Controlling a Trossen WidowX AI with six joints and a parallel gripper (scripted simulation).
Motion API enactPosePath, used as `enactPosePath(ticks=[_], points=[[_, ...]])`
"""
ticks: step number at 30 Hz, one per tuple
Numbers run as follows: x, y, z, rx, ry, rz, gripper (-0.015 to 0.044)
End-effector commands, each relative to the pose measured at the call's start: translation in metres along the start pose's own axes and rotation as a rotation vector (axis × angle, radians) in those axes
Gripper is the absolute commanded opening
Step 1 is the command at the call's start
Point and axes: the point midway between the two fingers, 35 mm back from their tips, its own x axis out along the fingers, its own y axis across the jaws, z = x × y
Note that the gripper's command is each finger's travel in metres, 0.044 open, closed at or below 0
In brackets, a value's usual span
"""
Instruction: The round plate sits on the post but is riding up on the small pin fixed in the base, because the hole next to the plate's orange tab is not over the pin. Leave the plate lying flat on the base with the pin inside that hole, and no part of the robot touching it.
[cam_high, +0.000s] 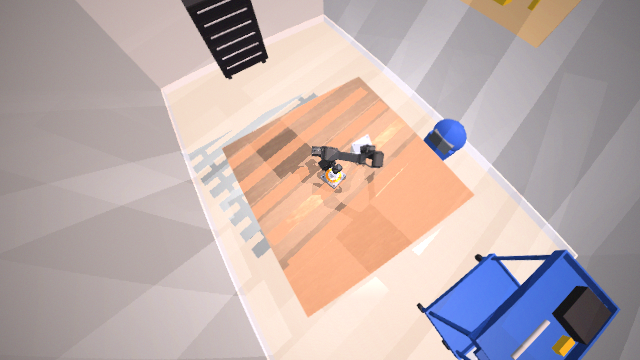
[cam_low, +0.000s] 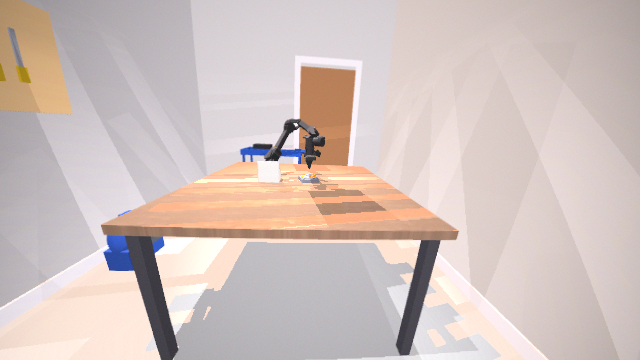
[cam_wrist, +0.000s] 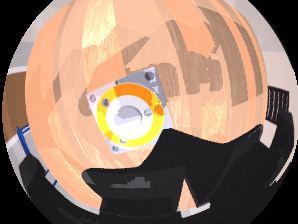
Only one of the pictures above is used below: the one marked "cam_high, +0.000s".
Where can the yellow and orange round plate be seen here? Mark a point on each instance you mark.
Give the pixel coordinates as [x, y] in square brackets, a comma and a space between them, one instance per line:
[329, 178]

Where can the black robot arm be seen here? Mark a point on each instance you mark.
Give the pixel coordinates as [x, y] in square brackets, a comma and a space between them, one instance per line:
[329, 154]

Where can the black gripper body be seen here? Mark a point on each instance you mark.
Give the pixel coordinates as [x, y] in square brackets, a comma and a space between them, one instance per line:
[336, 168]

